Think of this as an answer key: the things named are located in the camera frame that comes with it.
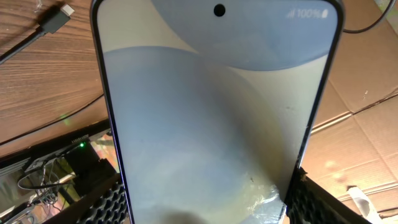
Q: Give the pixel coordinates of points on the brown cardboard backdrop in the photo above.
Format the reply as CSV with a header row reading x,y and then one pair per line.
x,y
354,139

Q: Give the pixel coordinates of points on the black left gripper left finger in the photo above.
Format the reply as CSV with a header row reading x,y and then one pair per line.
x,y
107,203

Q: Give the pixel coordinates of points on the blue screen smartphone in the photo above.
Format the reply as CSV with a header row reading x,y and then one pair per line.
x,y
211,102

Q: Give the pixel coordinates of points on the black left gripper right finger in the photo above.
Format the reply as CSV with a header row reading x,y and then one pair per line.
x,y
307,202

